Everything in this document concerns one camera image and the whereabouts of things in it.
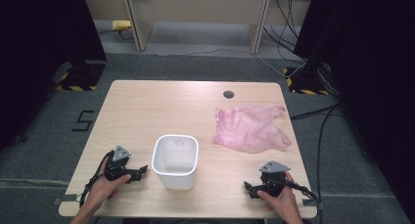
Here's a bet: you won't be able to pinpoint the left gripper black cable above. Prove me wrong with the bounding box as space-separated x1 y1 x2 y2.
78 151 114 208

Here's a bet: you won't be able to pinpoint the hazard striped stand base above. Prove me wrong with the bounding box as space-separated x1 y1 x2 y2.
282 66 330 97
55 61 107 92

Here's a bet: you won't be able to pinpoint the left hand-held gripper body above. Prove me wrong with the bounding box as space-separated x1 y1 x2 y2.
104 145 133 183

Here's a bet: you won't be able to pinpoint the person's right hand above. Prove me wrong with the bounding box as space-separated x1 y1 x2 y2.
257 171 302 222

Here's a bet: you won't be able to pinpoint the black socket cables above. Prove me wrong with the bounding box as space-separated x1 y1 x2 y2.
262 0 308 64

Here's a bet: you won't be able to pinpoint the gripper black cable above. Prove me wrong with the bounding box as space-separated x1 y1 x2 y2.
78 151 114 208
284 179 322 205

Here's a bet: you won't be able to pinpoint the short black floor cable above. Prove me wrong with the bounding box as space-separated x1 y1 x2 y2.
289 103 341 121

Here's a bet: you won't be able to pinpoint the pink plastic bag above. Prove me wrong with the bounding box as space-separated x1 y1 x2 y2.
212 104 293 154

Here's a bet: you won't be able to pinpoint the black curtain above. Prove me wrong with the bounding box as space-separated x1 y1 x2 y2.
0 0 108 152
293 0 415 223

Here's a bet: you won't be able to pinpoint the white plastic bin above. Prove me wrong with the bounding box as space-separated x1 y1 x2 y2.
151 134 200 191

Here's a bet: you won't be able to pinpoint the long black floor cable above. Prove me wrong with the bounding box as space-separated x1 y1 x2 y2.
315 104 341 224

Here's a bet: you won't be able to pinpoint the person's left hand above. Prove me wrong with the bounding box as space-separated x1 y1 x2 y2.
85 158 131 212

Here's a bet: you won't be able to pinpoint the white floor cable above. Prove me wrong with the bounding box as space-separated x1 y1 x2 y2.
148 41 308 79

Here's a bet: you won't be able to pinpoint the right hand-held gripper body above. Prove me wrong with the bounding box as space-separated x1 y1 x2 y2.
258 160 292 199

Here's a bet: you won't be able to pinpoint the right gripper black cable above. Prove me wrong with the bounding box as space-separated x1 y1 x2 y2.
284 179 322 205

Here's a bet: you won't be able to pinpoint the grey tape strip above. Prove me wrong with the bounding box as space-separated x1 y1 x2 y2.
53 193 78 205
301 199 326 210

